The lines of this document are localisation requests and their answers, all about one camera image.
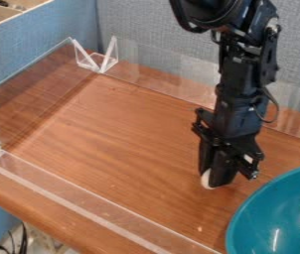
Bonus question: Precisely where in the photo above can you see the wooden shelf box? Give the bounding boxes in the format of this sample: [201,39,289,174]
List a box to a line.
[0,0,55,25]

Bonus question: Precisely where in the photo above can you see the blue plastic bowl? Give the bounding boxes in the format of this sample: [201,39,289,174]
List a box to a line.
[225,168,300,254]

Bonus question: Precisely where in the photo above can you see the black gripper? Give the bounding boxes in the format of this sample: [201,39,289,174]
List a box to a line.
[193,95,275,188]

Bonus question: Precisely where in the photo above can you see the clear acrylic front barrier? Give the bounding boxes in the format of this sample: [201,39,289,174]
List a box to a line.
[0,152,221,254]

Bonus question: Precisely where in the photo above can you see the clear acrylic back barrier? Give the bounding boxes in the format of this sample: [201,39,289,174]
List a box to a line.
[105,54,300,138]

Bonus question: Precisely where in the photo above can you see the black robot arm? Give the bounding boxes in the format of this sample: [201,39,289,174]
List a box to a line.
[169,0,281,190]

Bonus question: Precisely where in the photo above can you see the clear acrylic corner bracket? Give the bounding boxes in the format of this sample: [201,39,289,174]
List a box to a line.
[71,36,119,73]

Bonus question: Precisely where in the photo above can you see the clear acrylic barrier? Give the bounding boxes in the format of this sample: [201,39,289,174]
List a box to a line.
[105,54,300,138]
[0,152,221,254]

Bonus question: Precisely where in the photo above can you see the white brown toy mushroom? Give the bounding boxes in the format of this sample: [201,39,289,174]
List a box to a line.
[201,169,216,190]

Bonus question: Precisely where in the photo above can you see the black cables under table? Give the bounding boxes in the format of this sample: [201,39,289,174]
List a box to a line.
[0,221,31,254]

